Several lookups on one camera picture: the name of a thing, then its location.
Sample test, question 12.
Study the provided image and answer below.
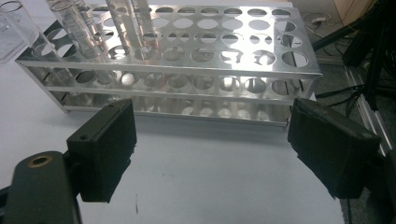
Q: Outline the orange cap test tube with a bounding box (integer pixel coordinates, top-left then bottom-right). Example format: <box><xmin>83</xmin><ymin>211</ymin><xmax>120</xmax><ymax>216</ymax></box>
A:
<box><xmin>46</xmin><ymin>0</ymin><xmax>102</xmax><ymax>62</ymax></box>
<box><xmin>106</xmin><ymin>0</ymin><xmax>141</xmax><ymax>57</ymax></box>

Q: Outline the wooden cabinet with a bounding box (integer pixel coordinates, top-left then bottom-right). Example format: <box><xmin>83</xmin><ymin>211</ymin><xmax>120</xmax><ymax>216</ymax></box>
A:
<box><xmin>292</xmin><ymin>0</ymin><xmax>378</xmax><ymax>26</ymax></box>

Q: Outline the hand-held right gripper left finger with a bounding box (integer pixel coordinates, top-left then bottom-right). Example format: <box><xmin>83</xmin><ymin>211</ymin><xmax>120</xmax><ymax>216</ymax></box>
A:
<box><xmin>65</xmin><ymin>98</ymin><xmax>138</xmax><ymax>203</ymax></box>

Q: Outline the red cap test tube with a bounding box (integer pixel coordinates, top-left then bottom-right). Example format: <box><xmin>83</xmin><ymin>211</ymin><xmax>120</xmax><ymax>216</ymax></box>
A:
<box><xmin>130</xmin><ymin>0</ymin><xmax>163</xmax><ymax>50</ymax></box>
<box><xmin>76</xmin><ymin>0</ymin><xmax>104</xmax><ymax>35</ymax></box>

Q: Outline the black metal stand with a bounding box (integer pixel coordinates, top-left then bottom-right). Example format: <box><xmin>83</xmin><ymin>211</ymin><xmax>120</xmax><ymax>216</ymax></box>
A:
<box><xmin>312</xmin><ymin>0</ymin><xmax>396</xmax><ymax>110</ymax></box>

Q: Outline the clear acrylic test tube rack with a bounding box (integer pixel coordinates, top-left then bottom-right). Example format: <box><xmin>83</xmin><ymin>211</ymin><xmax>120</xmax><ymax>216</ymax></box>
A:
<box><xmin>0</xmin><ymin>0</ymin><xmax>41</xmax><ymax>64</ymax></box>

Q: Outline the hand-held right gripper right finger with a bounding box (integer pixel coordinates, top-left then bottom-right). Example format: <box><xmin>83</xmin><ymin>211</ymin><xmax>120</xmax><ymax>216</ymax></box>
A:
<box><xmin>287</xmin><ymin>97</ymin><xmax>382</xmax><ymax>200</ymax></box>

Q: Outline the white cable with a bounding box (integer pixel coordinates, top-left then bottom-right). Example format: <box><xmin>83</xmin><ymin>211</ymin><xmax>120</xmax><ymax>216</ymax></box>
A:
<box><xmin>303</xmin><ymin>12</ymin><xmax>332</xmax><ymax>35</ymax></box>

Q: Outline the metal test tube rack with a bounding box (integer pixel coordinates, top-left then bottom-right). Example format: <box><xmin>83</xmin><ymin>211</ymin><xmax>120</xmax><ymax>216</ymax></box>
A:
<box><xmin>14</xmin><ymin>3</ymin><xmax>323</xmax><ymax>128</ymax></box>

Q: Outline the aluminium floor rail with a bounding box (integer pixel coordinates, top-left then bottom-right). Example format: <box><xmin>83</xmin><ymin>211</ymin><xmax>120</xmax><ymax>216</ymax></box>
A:
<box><xmin>345</xmin><ymin>66</ymin><xmax>394</xmax><ymax>157</ymax></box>

